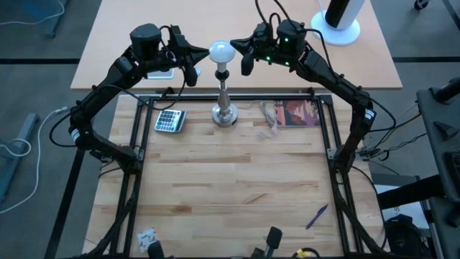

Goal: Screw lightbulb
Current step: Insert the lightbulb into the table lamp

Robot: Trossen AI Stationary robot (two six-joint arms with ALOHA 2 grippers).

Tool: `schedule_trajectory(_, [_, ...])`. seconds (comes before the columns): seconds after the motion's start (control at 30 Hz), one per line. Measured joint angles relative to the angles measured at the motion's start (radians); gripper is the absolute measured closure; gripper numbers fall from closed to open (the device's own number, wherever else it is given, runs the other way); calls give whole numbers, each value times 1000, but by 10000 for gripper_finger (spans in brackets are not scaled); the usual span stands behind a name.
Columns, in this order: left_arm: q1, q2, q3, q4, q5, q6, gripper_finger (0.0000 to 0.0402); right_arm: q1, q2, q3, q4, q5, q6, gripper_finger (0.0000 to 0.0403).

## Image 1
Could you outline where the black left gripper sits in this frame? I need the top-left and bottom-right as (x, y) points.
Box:
(160, 35), (211, 88)

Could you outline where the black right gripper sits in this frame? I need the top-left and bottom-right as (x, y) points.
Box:
(229, 35), (280, 77)

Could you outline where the white flood lightbulb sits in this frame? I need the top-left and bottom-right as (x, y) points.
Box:
(208, 40), (237, 74)

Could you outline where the silver table lamp base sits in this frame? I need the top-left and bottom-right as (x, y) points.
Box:
(211, 70), (239, 128)

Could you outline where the white flat box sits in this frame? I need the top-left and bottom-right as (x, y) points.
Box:
(147, 68), (175, 80)

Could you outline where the light wooden desk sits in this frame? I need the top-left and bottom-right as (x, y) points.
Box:
(70, 0), (403, 91)

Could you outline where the grey desk calculator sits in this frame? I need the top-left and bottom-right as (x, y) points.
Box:
(154, 109), (188, 134)

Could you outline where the white round stand base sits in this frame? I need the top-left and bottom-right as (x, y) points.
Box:
(310, 0), (362, 47)

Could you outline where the blue-grey table leg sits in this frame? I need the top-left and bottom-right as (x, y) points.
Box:
(45, 0), (64, 39)
(0, 113), (40, 204)

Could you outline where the blue pen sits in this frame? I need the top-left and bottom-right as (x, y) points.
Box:
(305, 204), (329, 230)

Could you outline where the small printed sticker sheet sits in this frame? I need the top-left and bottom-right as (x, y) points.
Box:
(137, 227), (160, 254)

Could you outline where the grey equipment cart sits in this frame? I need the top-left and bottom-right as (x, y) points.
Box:
(377, 77), (460, 259)

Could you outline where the black backpack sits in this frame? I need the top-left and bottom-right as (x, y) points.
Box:
(384, 214), (431, 259)

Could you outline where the black aluminium table frame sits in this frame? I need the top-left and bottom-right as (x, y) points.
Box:
(107, 92), (364, 259)

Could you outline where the clear lamp power cord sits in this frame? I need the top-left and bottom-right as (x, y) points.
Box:
(255, 100), (280, 140)

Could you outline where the black cable bundle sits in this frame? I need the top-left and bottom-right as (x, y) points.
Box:
(359, 113), (428, 163)

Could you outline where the white floor cable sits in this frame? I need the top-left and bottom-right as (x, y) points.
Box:
(0, 106), (69, 216)
(0, 0), (65, 26)

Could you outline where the black leader arm handle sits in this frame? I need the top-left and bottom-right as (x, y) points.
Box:
(251, 226), (283, 259)
(147, 240), (165, 259)

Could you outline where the yellow black cable loop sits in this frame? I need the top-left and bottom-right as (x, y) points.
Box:
(293, 247), (321, 259)

